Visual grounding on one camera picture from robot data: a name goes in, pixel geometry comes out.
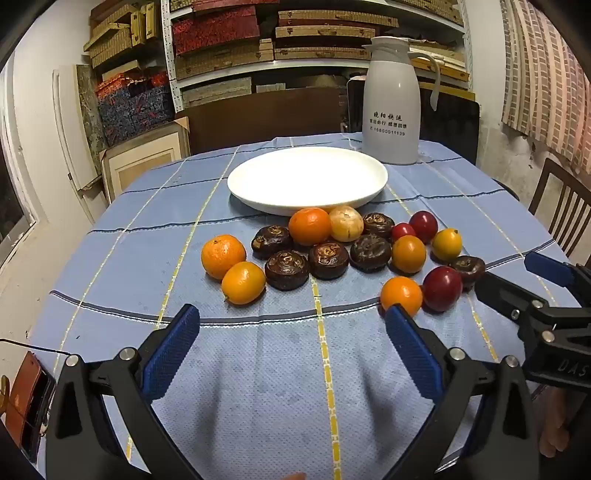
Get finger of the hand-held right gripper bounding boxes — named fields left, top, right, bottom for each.
left=524, top=251, right=591, bottom=303
left=475, top=272, right=555, bottom=325

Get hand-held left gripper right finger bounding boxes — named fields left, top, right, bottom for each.
left=384, top=305, right=541, bottom=480

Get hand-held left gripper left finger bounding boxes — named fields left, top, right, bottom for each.
left=45, top=304, right=204, bottom=480

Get dark brown water chestnut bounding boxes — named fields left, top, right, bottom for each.
left=362, top=212, right=396, bottom=239
left=264, top=250, right=310, bottom=291
left=251, top=224, right=293, bottom=259
left=308, top=242, right=350, bottom=281
left=450, top=255, right=487, bottom=291
left=349, top=234, right=393, bottom=273

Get dark red plum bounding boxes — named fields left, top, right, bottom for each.
left=422, top=266, right=463, bottom=313
left=409, top=210, right=439, bottom=244

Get orange tomato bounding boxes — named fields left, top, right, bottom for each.
left=380, top=276, right=424, bottom=318
left=392, top=235, right=427, bottom=274

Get yellow tomato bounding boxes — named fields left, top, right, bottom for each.
left=431, top=228, right=463, bottom=262

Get orange mandarin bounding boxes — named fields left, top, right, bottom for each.
left=288, top=207, right=333, bottom=247
left=201, top=234, right=247, bottom=281
left=221, top=261, right=267, bottom=306

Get pale tan round fruit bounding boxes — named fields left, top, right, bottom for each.
left=329, top=205, right=365, bottom=243

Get white round plate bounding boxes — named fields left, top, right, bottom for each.
left=226, top=147, right=389, bottom=217

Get person's right hand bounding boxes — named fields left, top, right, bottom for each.
left=538, top=385, right=575, bottom=459

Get brown wooden chair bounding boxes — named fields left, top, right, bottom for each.
left=527, top=157, right=591, bottom=259

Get blue checked tablecloth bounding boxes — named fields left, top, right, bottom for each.
left=28, top=131, right=583, bottom=480

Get brown leather case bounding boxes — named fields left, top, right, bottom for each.
left=0, top=351, right=56, bottom=462

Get cardboard box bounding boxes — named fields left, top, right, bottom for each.
left=99, top=116, right=191, bottom=204

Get brick patterned curtain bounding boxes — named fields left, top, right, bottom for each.
left=501, top=0, right=591, bottom=174

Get white thermos jug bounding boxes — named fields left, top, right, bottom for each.
left=361, top=36, right=441, bottom=165

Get window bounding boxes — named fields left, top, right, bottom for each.
left=0, top=69, right=38, bottom=273

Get white board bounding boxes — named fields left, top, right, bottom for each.
left=52, top=65, right=109, bottom=204

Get blue and red patterned boxes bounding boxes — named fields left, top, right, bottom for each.
left=95, top=71, right=176, bottom=148

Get grey marble slab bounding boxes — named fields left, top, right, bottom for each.
left=76, top=65, right=112, bottom=153

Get white metal shelf rack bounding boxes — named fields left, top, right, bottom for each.
left=159, top=0, right=474, bottom=116

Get pile of tan cardboard boxes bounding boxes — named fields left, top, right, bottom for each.
left=83, top=0, right=162, bottom=70

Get stack of woven storage boxes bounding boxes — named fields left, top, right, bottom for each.
left=168, top=0, right=472, bottom=109

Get red patterned box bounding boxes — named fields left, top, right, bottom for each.
left=172, top=6, right=260, bottom=56

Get thin black cable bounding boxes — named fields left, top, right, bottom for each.
left=0, top=338, right=72, bottom=357

